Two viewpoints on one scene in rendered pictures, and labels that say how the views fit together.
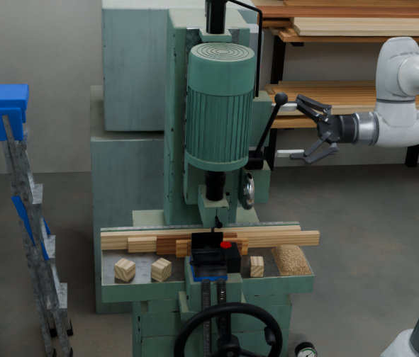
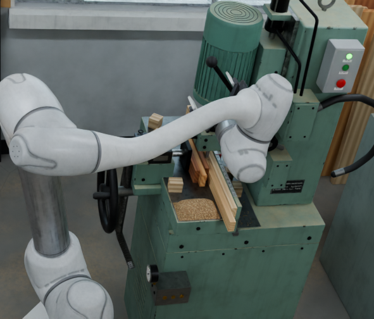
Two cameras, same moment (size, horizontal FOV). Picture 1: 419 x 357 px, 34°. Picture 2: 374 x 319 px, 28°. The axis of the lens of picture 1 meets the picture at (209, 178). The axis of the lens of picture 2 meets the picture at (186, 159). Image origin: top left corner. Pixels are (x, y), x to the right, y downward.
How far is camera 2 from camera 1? 2.47 m
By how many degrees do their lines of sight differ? 66
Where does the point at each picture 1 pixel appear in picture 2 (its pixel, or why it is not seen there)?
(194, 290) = not seen: hidden behind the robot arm
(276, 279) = (169, 201)
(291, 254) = (192, 201)
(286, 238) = (220, 203)
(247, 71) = (217, 28)
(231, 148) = (199, 83)
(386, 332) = not seen: outside the picture
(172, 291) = not seen: hidden behind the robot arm
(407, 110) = (235, 137)
